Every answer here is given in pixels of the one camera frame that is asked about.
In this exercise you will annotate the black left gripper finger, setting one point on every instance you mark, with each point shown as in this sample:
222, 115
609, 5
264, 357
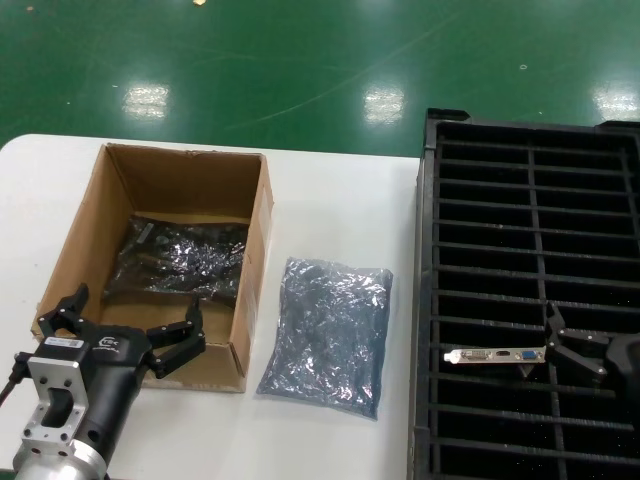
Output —
182, 340
62, 315

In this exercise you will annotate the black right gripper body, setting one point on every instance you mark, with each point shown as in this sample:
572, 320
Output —
627, 360

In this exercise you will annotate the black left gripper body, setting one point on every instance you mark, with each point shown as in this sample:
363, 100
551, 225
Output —
117, 360

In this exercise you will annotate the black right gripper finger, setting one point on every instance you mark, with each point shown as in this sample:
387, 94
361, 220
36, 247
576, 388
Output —
556, 325
580, 365

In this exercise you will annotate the grey antistatic bag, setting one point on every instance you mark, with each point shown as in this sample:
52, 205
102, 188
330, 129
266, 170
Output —
185, 260

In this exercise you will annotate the graphics card with blue port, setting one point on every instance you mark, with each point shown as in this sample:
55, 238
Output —
480, 356

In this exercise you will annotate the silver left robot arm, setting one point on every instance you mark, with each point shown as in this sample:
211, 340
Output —
50, 465

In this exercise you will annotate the black slotted plastic container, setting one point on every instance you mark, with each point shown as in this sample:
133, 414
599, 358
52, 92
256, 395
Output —
426, 280

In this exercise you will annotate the brown cardboard box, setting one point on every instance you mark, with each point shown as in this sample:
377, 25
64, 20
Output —
165, 175

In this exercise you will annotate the crinkled empty antistatic bag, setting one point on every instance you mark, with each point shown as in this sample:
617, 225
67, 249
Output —
325, 340

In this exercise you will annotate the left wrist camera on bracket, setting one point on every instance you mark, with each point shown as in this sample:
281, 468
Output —
55, 370

